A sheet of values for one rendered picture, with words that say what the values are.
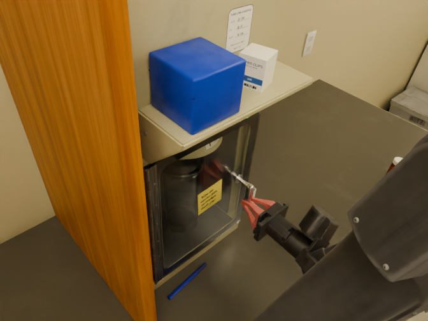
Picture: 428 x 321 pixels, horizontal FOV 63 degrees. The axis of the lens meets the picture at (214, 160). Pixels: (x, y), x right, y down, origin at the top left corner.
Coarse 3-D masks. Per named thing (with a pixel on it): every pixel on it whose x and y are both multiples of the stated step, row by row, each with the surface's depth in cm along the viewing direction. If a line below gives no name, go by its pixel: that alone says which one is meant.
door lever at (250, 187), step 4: (240, 176) 89; (236, 180) 88; (240, 180) 88; (244, 180) 88; (244, 184) 87; (248, 184) 87; (248, 188) 86; (252, 188) 86; (248, 192) 87; (252, 192) 87; (248, 196) 88; (248, 200) 88; (248, 208) 91
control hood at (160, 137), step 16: (288, 80) 65; (304, 80) 65; (256, 96) 60; (272, 96) 60; (144, 112) 54; (160, 112) 54; (240, 112) 56; (256, 112) 58; (144, 128) 55; (160, 128) 52; (176, 128) 51; (208, 128) 52; (224, 128) 54; (144, 144) 58; (160, 144) 53; (176, 144) 50; (192, 144) 50
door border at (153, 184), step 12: (156, 168) 64; (156, 180) 66; (156, 192) 68; (156, 204) 70; (156, 216) 72; (156, 228) 75; (156, 240) 77; (156, 252) 80; (156, 264) 83; (156, 276) 86
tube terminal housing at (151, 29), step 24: (144, 0) 46; (168, 0) 48; (192, 0) 51; (216, 0) 54; (240, 0) 58; (264, 0) 62; (144, 24) 48; (168, 24) 50; (192, 24) 53; (216, 24) 57; (264, 24) 66; (144, 48) 50; (144, 72) 52; (144, 96) 54; (216, 240) 103
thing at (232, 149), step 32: (256, 128) 82; (160, 160) 64; (192, 160) 71; (224, 160) 80; (160, 192) 69; (192, 192) 77; (224, 192) 88; (160, 224) 75; (192, 224) 85; (224, 224) 98; (192, 256) 95
